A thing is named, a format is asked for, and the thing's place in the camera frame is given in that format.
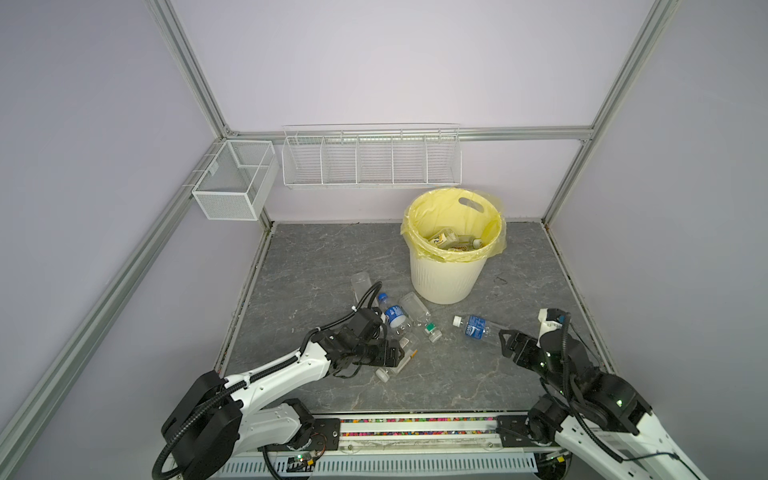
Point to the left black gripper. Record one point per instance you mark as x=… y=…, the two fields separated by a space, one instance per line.
x=393 y=358

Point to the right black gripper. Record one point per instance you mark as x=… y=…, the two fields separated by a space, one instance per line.
x=528 y=345

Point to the clear bottle yellow white label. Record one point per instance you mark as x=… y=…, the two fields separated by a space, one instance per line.
x=410 y=346

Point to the blue label bottle white cap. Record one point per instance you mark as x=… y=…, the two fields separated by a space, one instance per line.
x=478 y=328

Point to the clear bottle green white label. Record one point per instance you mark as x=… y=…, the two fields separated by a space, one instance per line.
x=444 y=239

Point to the green bottle yellow cap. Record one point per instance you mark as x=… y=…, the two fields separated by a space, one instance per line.
x=466 y=243

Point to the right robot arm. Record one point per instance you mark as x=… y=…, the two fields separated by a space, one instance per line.
x=589 y=414

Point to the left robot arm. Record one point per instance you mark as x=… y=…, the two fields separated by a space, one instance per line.
x=219 y=417

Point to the white plastic waste bin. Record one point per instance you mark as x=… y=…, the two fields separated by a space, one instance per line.
x=444 y=283

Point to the yellow plastic bin liner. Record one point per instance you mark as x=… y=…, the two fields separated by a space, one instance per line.
x=458 y=211

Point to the clear bottle blue label cap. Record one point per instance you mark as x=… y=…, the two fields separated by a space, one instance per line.
x=394 y=313

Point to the clear bottle red green label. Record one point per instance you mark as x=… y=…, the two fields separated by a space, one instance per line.
x=360 y=283

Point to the clear bottle green neck label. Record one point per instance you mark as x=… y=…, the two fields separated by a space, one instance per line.
x=420 y=316

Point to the small white mesh basket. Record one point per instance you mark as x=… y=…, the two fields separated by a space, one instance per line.
x=237 y=181

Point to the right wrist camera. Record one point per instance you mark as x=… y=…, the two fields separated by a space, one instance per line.
x=551 y=319

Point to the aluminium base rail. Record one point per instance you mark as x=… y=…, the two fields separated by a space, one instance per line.
x=465 y=445

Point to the long white wire basket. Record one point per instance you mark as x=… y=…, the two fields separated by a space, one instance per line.
x=406 y=155

